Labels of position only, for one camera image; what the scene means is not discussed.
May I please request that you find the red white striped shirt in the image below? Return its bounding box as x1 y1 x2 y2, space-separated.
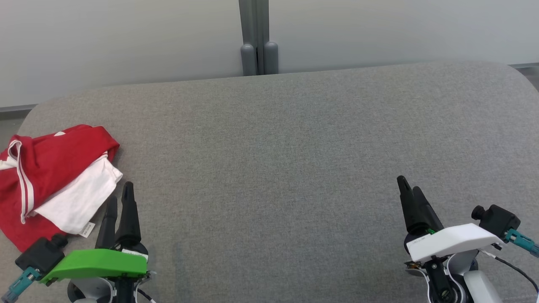
0 134 124 253

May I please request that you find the black cable with white tag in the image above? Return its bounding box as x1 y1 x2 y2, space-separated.
480 248 539 297

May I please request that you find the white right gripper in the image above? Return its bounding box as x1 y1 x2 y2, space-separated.
397 175 504 264

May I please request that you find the grey fabric sofa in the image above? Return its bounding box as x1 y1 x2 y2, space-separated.
0 60 539 303

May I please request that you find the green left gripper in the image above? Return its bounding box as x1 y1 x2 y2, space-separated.
40 182 149 284

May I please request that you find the right teal plug cable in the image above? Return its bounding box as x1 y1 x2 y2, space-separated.
504 229 539 258

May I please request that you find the grey partition post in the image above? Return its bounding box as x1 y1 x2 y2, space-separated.
238 0 279 77

